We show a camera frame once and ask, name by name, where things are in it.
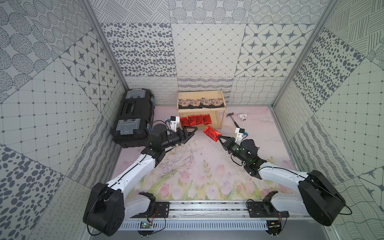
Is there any aluminium mounting rail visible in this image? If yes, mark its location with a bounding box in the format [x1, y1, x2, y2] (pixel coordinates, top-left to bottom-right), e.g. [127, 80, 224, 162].
[85, 182, 334, 221]

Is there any white pipe fitting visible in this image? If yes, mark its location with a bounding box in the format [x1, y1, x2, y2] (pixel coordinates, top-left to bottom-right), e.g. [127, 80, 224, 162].
[238, 113, 248, 122]

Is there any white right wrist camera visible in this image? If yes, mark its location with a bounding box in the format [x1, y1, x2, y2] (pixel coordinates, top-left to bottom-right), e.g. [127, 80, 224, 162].
[235, 128, 247, 145]

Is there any green circuit board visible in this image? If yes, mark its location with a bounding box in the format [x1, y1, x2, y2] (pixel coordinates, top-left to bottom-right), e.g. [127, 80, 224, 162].
[140, 221, 152, 229]

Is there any black handled hammer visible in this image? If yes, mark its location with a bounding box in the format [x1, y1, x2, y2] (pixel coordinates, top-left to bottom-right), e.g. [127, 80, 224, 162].
[226, 112, 241, 129]

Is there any red tea bag two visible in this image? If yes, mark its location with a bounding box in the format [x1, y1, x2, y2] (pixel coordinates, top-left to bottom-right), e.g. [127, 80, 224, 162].
[188, 115, 197, 126]

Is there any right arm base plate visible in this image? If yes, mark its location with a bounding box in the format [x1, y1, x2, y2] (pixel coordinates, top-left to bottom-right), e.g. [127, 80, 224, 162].
[246, 200, 290, 219]

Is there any light wooden shelf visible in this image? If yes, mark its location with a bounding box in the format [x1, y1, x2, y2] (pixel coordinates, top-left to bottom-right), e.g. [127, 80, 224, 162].
[176, 90, 227, 129]

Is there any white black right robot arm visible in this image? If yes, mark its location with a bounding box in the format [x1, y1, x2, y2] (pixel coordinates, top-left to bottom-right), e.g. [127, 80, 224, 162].
[218, 136, 353, 226]

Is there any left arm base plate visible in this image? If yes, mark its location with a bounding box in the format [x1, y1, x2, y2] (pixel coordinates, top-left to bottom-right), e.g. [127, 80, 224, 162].
[132, 202, 171, 219]

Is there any floral tea bag four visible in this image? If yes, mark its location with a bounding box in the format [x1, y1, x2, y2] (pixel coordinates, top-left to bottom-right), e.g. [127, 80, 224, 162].
[211, 98, 225, 108]

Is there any red tea bag four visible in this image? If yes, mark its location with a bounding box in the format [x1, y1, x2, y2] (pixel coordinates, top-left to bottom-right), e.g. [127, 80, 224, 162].
[202, 114, 212, 125]

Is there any red tea bag one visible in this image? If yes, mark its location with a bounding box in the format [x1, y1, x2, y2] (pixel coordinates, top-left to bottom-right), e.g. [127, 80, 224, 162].
[180, 117, 190, 127]

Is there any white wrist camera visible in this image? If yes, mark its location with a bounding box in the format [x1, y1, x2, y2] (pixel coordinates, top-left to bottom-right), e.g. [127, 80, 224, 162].
[235, 128, 247, 145]
[169, 116, 180, 132]

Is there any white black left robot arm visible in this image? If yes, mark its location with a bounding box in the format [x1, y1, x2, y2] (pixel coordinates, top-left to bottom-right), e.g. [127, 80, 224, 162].
[83, 124, 198, 237]

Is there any floral tea bag three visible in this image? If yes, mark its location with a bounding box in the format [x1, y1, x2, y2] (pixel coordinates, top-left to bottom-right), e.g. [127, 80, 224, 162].
[200, 98, 213, 108]

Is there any black plastic toolbox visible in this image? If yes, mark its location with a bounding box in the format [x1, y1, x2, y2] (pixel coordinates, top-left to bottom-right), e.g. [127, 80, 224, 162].
[111, 89, 155, 148]

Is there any floral tea bag one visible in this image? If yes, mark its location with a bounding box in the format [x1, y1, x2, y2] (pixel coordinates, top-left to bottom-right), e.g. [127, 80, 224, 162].
[178, 99, 191, 110]

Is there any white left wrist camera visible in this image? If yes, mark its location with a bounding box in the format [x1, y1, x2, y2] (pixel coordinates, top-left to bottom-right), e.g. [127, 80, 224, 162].
[169, 116, 180, 132]

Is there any floral tea bag two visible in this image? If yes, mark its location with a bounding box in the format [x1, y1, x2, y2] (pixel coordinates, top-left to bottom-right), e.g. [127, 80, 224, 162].
[189, 99, 202, 109]

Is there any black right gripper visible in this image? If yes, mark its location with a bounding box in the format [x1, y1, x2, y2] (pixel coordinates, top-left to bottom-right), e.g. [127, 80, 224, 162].
[217, 134, 248, 165]

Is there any red tea bag three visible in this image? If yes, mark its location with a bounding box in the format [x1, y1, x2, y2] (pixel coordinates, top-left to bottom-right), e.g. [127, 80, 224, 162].
[195, 115, 204, 125]

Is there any red tea bag five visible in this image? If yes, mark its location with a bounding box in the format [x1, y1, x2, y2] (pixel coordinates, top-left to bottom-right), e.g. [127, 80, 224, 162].
[203, 126, 222, 142]

